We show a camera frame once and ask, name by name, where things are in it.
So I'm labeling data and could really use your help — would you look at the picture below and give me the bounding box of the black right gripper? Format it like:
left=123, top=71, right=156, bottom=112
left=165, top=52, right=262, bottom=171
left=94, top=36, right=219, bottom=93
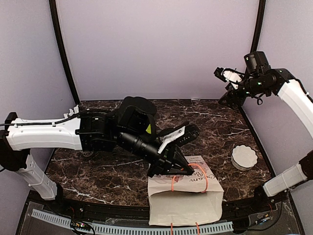
left=218, top=75, right=270, bottom=109

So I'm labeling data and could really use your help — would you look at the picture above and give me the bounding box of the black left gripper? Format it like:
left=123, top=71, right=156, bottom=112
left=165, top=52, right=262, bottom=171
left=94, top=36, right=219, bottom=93
left=117, top=126, right=195, bottom=178

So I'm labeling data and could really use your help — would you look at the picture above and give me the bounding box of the white paper takeout bag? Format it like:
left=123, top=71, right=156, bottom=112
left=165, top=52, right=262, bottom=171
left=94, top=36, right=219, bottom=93
left=148, top=156, right=224, bottom=226

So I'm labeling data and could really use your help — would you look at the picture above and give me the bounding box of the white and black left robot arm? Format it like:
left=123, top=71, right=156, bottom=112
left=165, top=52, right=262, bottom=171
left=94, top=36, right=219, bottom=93
left=0, top=96, right=200, bottom=213

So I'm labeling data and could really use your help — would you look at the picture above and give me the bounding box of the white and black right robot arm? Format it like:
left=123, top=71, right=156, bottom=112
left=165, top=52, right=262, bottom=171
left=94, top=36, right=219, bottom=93
left=214, top=68, right=313, bottom=212

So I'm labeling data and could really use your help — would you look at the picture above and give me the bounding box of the white scalloped ceramic bowl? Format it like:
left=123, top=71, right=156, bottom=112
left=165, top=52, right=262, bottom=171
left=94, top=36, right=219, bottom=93
left=231, top=145, right=258, bottom=171

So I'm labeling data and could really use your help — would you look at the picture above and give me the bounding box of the white paper cup holding straws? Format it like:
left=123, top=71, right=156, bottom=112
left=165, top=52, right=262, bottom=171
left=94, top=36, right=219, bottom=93
left=81, top=151, right=94, bottom=158

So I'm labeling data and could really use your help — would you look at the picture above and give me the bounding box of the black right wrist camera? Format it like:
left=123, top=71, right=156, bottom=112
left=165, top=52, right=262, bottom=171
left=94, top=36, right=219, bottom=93
left=214, top=67, right=242, bottom=90

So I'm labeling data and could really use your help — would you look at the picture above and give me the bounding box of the black right frame post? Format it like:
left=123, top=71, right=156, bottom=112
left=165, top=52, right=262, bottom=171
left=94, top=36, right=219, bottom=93
left=250, top=0, right=266, bottom=52

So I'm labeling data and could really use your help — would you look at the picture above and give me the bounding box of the black frame post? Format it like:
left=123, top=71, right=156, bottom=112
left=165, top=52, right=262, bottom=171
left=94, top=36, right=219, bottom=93
left=49, top=0, right=80, bottom=105
left=250, top=0, right=266, bottom=52

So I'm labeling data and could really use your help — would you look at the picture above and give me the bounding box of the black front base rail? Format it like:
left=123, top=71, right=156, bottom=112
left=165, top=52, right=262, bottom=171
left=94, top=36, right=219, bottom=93
left=14, top=189, right=306, bottom=235

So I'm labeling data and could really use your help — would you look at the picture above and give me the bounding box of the grey slotted cable duct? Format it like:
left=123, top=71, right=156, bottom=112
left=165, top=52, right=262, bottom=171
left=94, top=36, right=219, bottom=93
left=31, top=209, right=233, bottom=235

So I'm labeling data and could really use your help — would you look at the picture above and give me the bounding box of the black left frame post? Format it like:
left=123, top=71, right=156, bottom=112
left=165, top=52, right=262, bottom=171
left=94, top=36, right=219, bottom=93
left=49, top=0, right=80, bottom=105

